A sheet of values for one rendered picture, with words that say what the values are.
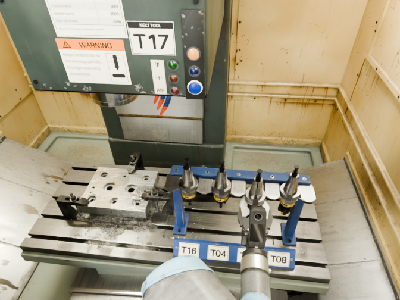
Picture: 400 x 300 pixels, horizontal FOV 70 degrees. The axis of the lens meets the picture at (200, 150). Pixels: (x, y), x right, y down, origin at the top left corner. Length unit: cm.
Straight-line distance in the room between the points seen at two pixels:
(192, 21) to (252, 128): 146
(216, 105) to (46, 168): 111
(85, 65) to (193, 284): 53
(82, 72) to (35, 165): 130
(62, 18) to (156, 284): 55
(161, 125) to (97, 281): 80
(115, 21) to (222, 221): 89
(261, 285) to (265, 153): 139
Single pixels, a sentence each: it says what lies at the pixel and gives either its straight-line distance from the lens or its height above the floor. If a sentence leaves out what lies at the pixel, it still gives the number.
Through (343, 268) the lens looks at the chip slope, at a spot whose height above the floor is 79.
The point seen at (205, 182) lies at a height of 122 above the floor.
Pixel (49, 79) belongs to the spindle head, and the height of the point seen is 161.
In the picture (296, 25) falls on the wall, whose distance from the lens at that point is 173.
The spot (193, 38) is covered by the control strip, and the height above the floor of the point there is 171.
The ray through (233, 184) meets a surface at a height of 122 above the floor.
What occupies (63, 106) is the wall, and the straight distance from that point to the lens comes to 230.
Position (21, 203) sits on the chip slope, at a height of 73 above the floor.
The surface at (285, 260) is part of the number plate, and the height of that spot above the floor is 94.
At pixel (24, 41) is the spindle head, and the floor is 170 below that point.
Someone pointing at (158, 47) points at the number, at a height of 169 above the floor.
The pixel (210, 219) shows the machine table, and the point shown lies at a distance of 126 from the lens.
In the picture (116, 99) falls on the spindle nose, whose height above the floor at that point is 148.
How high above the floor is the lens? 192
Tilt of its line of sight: 41 degrees down
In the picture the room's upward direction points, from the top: 2 degrees counter-clockwise
